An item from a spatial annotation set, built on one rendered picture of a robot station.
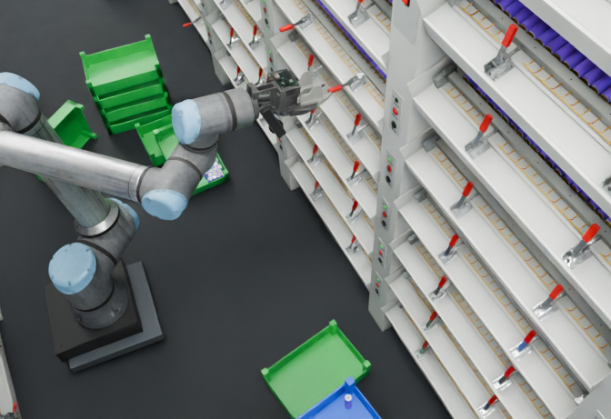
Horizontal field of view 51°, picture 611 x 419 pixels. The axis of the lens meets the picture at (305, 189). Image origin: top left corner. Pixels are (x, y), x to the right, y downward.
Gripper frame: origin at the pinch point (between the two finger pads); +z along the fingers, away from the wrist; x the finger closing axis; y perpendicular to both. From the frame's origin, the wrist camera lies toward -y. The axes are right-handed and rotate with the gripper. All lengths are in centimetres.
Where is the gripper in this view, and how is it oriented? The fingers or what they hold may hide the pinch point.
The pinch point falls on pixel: (323, 92)
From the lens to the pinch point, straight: 156.6
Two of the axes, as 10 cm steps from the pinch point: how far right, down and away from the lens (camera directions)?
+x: -4.7, -7.0, 5.4
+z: 8.8, -2.9, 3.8
